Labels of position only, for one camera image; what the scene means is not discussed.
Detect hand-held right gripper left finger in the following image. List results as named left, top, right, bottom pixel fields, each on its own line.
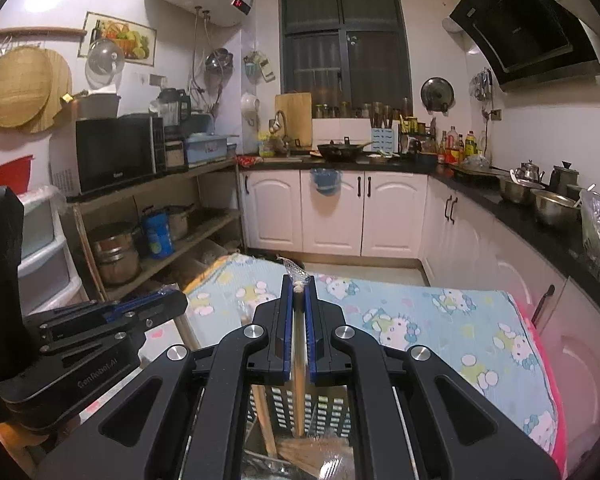
left=35, top=275, right=296, bottom=480

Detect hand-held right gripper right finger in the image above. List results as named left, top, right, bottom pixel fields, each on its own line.
left=304, top=275, right=563, bottom=480

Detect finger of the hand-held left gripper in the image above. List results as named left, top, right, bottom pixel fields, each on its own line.
left=39, top=323, right=149, bottom=360
left=25, top=287, right=189, bottom=333

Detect chopstick pair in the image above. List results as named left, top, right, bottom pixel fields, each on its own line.
left=277, top=255, right=313, bottom=438

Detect grey perforated utensil holder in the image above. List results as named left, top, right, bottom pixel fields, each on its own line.
left=247, top=385, right=353, bottom=480

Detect pile of wooden chopsticks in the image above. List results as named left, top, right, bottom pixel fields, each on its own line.
left=255, top=390, right=353, bottom=480

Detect large steel pot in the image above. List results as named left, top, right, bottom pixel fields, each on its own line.
left=87, top=222, right=141, bottom=286

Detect blue tin can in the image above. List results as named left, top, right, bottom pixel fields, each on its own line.
left=141, top=207, right=176, bottom=260

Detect small steel pot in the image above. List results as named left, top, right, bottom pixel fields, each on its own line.
left=164, top=204, right=197, bottom=242

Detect white plastic drawer unit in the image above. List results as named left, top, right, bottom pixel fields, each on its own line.
left=15, top=185, right=88, bottom=316

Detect blue cartoon cat blanket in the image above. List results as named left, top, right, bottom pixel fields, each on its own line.
left=182, top=252, right=561, bottom=466

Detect blue hanging bag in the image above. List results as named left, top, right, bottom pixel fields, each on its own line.
left=309, top=167, right=342, bottom=196

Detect wooden shelf rack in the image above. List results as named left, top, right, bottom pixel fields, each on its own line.
left=67, top=157, right=246, bottom=303

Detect black microwave oven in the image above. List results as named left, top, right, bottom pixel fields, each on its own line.
left=50, top=114, right=166, bottom=197

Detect black wok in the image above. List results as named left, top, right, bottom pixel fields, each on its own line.
left=316, top=136, right=373, bottom=162

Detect red plastic basin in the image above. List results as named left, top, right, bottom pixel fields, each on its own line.
left=0, top=155, right=35, bottom=192

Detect dark blender jug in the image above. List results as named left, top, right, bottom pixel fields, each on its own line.
left=157, top=87, right=191, bottom=128

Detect blue white knife block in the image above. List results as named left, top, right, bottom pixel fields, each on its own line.
left=370, top=115, right=400, bottom=153

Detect wooden cutting board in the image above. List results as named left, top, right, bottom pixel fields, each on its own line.
left=274, top=91, right=313, bottom=148

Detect metal kitchen faucet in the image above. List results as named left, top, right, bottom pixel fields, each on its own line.
left=269, top=110, right=292, bottom=148

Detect black kitchen countertop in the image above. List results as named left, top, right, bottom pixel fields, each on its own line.
left=237, top=152, right=600, bottom=306

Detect small spice rack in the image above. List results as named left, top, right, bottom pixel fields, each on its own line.
left=399, top=115, right=438, bottom=153

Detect row of glass jars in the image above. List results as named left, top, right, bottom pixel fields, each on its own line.
left=314, top=99, right=413, bottom=121

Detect dark metal tray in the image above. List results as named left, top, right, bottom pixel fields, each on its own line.
left=450, top=164, right=511, bottom=183

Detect cluster of condiment bottles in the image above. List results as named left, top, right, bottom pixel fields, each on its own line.
left=437, top=126, right=488, bottom=166

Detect round wooden board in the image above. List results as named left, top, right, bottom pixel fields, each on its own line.
left=30, top=47, right=73, bottom=133

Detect hanging glass pot lid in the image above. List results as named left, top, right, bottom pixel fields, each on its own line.
left=85, top=37, right=127, bottom=85

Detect steel bowl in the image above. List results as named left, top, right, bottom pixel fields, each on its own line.
left=497, top=174, right=546, bottom=205
left=531, top=190, right=581, bottom=228

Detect round bamboo tray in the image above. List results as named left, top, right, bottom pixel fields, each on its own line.
left=0, top=46, right=53, bottom=128

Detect hanging steel bowls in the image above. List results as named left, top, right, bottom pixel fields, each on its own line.
left=204, top=47, right=236, bottom=75

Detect dark hanging pot lid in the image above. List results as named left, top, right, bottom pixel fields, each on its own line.
left=420, top=76, right=455, bottom=112

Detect pink plush blanket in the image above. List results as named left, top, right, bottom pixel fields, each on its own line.
left=510, top=292, right=568, bottom=478

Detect steel teapot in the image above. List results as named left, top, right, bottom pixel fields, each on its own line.
left=515, top=160, right=546, bottom=185

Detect dark framed window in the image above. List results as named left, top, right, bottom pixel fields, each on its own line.
left=278, top=0, right=413, bottom=121

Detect wooden rolling pin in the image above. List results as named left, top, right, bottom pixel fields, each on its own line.
left=0, top=26, right=88, bottom=37

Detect dark kettle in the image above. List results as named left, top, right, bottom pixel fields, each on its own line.
left=549, top=161, right=580, bottom=192

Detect hanging metal utensil bunch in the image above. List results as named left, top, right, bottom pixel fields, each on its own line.
left=470, top=69, right=496, bottom=102

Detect black range hood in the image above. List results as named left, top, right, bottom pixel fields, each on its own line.
left=449, top=0, right=600, bottom=92

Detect grey pot with gold handle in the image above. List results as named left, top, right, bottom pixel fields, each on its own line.
left=60, top=91, right=122, bottom=121

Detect small wall-mounted holder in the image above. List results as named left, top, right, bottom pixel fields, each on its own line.
left=243, top=50, right=277, bottom=83

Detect fruit wall poster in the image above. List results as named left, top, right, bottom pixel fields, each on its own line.
left=77, top=11, right=158, bottom=67

